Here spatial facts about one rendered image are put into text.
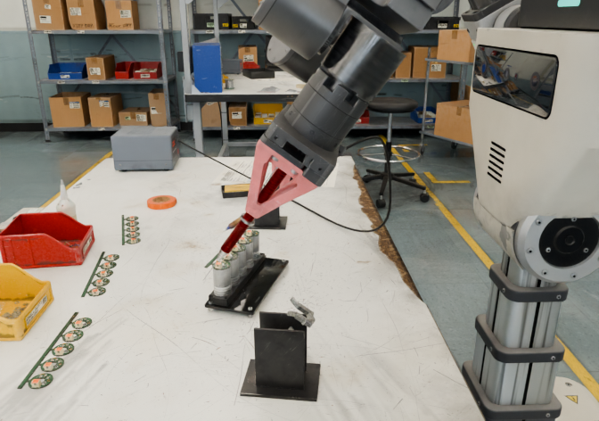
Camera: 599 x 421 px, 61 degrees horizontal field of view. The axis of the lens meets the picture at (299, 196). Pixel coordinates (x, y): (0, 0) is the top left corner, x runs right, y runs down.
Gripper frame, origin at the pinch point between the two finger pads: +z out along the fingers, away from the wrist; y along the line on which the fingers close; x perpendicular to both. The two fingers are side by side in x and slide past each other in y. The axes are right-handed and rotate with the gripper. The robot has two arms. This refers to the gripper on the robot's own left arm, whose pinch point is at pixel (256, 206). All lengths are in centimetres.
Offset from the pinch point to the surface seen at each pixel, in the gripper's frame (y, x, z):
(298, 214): -50, 10, 18
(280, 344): 1.9, 10.3, 10.5
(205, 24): -430, -115, 65
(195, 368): -0.7, 5.3, 21.3
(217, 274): -13.3, 1.7, 17.1
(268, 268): -23.7, 8.3, 17.7
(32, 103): -441, -228, 236
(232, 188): -60, -4, 26
